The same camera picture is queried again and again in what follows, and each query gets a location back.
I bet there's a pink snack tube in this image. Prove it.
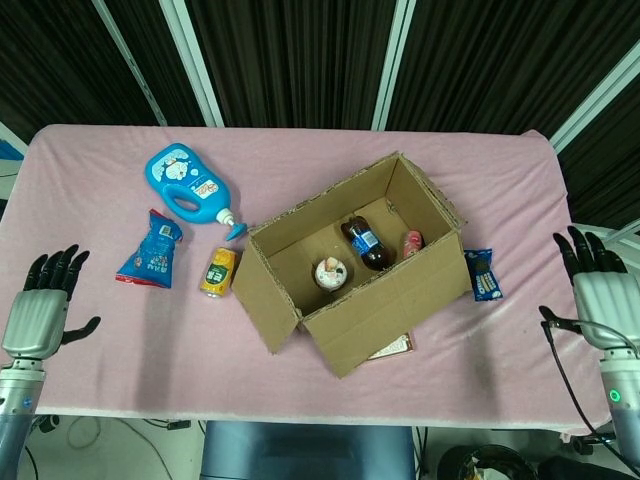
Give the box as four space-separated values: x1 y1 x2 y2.
399 229 426 260

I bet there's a brown cardboard box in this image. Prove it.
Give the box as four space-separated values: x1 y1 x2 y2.
230 151 469 380

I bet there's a black waste bin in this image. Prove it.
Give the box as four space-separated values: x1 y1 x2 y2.
437 443 539 480

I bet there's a thin grey frame rail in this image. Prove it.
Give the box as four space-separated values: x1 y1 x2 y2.
92 0 167 126

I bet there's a cup with printed lid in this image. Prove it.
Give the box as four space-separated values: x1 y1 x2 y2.
313 255 350 291

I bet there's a wide white frame post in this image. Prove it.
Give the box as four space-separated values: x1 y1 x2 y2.
159 0 225 127

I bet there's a blue cookie packet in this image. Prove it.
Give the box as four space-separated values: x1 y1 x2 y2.
464 248 505 303

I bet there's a black right hand cable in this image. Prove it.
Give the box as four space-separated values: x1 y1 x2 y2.
542 319 621 449

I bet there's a dark cola bottle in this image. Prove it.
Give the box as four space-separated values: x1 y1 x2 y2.
340 215 396 273

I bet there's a blue snack bag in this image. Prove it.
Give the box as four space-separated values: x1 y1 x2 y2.
115 208 185 290

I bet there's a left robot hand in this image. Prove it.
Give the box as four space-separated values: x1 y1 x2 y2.
1 244 101 361

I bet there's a blue detergent pump bottle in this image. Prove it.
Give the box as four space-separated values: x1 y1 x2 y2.
144 142 249 242

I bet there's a pink tablecloth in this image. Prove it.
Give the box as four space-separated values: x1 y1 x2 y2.
0 123 617 431

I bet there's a blue bin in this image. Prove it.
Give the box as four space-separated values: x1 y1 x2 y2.
0 139 25 164

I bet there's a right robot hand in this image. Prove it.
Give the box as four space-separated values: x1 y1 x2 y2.
538 225 640 361

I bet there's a slanted white frame post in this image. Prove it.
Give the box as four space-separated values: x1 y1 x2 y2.
547 49 640 151

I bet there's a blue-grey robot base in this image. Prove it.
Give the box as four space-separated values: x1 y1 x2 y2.
199 420 416 480

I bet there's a yellow drink can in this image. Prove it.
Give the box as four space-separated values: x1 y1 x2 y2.
199 246 240 299

